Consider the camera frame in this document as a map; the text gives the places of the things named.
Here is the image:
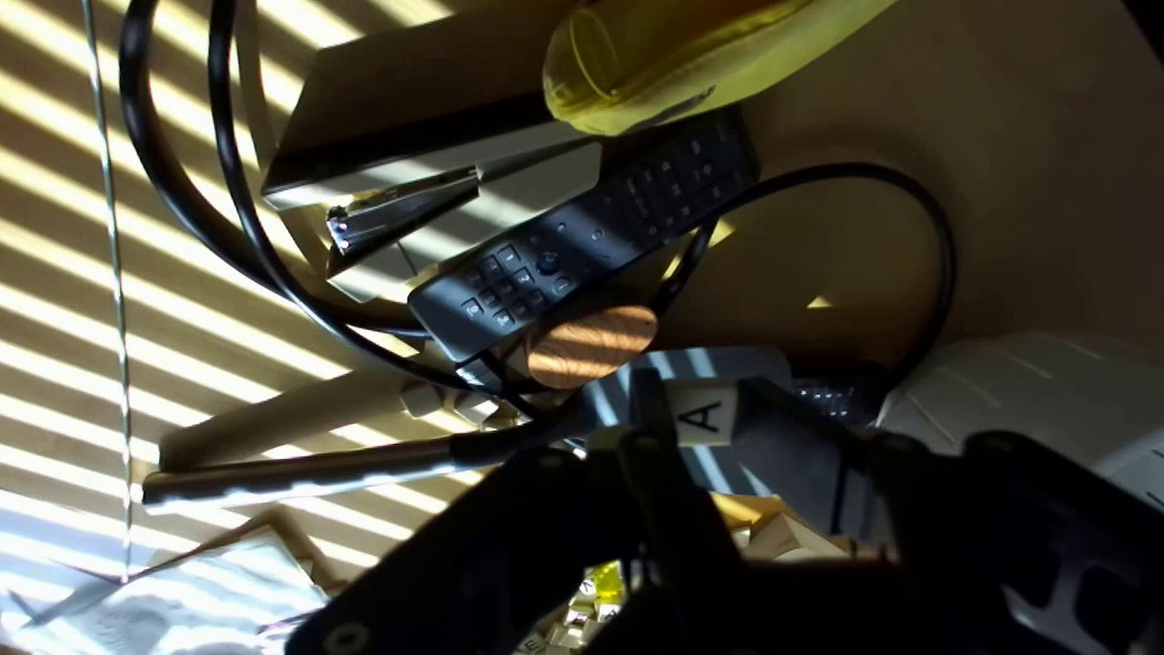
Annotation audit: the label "yellow banana purse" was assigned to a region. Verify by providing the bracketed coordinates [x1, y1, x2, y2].
[543, 0, 893, 139]

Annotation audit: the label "black remote control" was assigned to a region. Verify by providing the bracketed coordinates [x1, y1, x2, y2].
[406, 113, 756, 365]

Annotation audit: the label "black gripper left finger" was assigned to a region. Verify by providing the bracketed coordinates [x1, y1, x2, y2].
[618, 369, 737, 655]

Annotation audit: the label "white plastic bowl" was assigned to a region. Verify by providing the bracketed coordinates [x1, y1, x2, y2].
[877, 331, 1164, 508]

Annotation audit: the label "metal tongs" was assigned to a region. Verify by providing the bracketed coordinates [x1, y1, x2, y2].
[327, 139, 599, 258]

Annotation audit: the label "white napkin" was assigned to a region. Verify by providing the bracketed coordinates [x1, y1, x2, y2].
[4, 520, 331, 655]

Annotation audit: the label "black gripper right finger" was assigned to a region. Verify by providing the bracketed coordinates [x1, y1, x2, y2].
[736, 380, 873, 541]

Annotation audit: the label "round wooden disc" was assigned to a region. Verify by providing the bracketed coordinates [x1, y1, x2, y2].
[522, 306, 657, 391]

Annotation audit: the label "black cable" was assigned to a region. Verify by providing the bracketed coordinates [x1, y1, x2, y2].
[117, 0, 959, 393]

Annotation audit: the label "letter tile A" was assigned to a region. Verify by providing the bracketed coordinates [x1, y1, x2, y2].
[670, 383, 737, 446]

